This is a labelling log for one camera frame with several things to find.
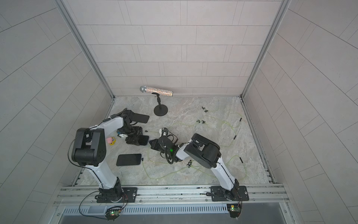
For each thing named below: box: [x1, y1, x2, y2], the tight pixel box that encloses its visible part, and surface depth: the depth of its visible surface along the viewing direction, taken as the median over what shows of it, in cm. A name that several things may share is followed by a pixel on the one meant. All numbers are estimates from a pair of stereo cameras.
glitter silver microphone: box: [139, 85, 174, 97], surface depth 93 cm
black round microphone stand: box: [151, 92, 169, 117], surface depth 107 cm
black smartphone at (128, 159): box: [116, 153, 142, 167], surface depth 85 cm
